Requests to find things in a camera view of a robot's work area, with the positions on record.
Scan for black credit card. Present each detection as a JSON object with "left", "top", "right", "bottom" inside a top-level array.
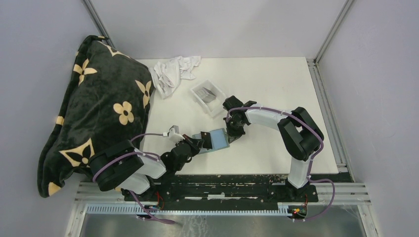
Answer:
[{"left": 200, "top": 131, "right": 212, "bottom": 150}]

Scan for green leather card holder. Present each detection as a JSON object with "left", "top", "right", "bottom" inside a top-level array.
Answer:
[{"left": 192, "top": 128, "right": 230, "bottom": 154}]

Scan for clear plastic card box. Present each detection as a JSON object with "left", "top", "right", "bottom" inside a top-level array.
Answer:
[{"left": 190, "top": 80, "right": 227, "bottom": 118}]

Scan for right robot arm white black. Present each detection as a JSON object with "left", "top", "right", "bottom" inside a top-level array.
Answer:
[{"left": 222, "top": 96, "right": 324, "bottom": 201}]

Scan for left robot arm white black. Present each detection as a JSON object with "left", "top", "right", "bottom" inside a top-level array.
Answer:
[{"left": 88, "top": 132, "right": 206, "bottom": 201}]

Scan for stack of credit cards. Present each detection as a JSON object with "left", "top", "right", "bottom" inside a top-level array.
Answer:
[{"left": 196, "top": 87, "right": 216, "bottom": 103}]

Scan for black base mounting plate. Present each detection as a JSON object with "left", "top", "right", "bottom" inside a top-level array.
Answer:
[{"left": 137, "top": 174, "right": 332, "bottom": 211}]

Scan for white crumpled cloth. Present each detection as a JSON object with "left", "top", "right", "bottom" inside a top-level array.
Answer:
[{"left": 148, "top": 56, "right": 202, "bottom": 99}]

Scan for black floral blanket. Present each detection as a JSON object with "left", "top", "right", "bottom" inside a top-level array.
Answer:
[{"left": 37, "top": 35, "right": 155, "bottom": 198}]

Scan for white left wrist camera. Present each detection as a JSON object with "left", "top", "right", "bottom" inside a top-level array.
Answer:
[{"left": 163, "top": 125, "right": 184, "bottom": 143}]

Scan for aluminium rail frame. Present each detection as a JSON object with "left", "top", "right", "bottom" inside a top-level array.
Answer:
[{"left": 64, "top": 0, "right": 382, "bottom": 237}]

